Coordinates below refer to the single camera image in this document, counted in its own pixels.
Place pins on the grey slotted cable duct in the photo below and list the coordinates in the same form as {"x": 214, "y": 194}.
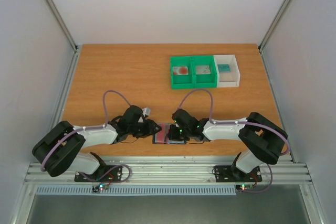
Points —
{"x": 138, "y": 190}

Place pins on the left aluminium frame post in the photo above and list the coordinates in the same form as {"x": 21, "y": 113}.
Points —
{"x": 54, "y": 10}

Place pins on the right circuit board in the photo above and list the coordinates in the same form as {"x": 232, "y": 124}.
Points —
{"x": 245, "y": 187}

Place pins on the white bin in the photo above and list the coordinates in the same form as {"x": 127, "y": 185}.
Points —
{"x": 228, "y": 74}

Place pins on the teal card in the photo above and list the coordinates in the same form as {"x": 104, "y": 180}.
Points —
{"x": 223, "y": 68}

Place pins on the plain red card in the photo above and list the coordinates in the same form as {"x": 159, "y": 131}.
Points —
{"x": 161, "y": 137}

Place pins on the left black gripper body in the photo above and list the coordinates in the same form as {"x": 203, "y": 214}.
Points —
{"x": 139, "y": 132}

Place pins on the aluminium frame post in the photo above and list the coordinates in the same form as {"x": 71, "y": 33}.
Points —
{"x": 54, "y": 10}
{"x": 273, "y": 25}

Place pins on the red patterned card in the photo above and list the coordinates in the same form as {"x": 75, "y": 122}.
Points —
{"x": 180, "y": 70}

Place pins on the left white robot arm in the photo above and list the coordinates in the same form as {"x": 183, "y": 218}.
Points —
{"x": 60, "y": 149}

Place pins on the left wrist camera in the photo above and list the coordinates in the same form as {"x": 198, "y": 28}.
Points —
{"x": 146, "y": 112}

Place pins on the left circuit board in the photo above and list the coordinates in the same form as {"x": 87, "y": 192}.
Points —
{"x": 99, "y": 188}

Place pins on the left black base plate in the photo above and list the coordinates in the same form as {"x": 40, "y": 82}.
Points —
{"x": 109, "y": 173}

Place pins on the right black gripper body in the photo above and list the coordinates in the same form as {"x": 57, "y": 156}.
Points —
{"x": 177, "y": 133}

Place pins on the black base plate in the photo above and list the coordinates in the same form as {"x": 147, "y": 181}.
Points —
{"x": 109, "y": 173}
{"x": 226, "y": 173}

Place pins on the grey card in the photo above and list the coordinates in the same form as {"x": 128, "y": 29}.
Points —
{"x": 202, "y": 69}

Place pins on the middle green bin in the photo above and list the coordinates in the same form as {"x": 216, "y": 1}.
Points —
{"x": 204, "y": 80}

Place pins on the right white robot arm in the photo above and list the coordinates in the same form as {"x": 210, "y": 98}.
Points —
{"x": 265, "y": 141}

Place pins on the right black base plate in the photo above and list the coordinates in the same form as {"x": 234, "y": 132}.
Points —
{"x": 226, "y": 173}

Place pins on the dark blue card holder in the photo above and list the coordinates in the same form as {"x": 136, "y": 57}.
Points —
{"x": 171, "y": 142}

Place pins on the aluminium front rail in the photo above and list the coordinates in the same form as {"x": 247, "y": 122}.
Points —
{"x": 198, "y": 170}

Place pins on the green bin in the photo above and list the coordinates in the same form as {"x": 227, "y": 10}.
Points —
{"x": 182, "y": 82}
{"x": 204, "y": 80}

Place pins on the right aluminium frame post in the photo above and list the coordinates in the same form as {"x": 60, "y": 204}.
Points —
{"x": 273, "y": 25}

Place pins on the left green bin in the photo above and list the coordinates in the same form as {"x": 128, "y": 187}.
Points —
{"x": 182, "y": 82}

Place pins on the circuit board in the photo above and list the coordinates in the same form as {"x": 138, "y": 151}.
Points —
{"x": 245, "y": 187}
{"x": 99, "y": 188}

